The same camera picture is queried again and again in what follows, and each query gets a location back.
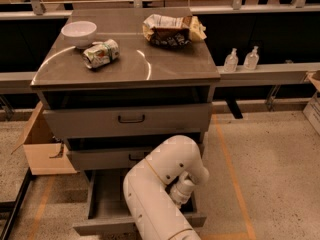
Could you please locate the open chip bag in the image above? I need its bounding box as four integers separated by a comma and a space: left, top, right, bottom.
142, 14, 206, 48

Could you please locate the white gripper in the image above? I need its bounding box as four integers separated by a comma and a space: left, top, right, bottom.
169, 172, 195, 208

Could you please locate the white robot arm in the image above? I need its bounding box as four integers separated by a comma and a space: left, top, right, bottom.
123, 135, 209, 240

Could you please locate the clear sanitizer bottle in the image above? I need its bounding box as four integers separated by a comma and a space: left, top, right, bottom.
223, 48, 238, 72
244, 46, 259, 70

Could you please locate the white box at right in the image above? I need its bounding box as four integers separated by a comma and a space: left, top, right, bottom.
303, 71, 320, 135

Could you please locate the grey drawer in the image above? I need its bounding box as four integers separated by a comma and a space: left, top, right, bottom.
67, 147, 164, 171
74, 169, 206, 236
43, 103, 212, 139

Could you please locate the grey middle drawer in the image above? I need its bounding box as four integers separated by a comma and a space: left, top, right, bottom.
67, 147, 164, 171

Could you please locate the right clear sanitizer bottle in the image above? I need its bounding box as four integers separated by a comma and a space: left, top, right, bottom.
244, 46, 259, 70

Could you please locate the open cardboard box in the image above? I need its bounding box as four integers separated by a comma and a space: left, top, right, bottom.
13, 102, 76, 175

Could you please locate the grey bottom drawer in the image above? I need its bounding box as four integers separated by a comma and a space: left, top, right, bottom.
74, 169, 206, 236

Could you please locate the grey drawer cabinet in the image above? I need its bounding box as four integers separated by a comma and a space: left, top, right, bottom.
30, 7, 221, 172

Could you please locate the left clear sanitizer bottle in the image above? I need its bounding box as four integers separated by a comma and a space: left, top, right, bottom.
223, 48, 238, 72

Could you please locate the grey top drawer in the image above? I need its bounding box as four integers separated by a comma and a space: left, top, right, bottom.
43, 103, 212, 139

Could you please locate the white bowl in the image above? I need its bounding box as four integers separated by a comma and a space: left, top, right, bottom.
61, 21, 97, 48

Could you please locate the black floor frame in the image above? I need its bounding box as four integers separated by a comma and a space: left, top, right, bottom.
0, 168, 33, 240

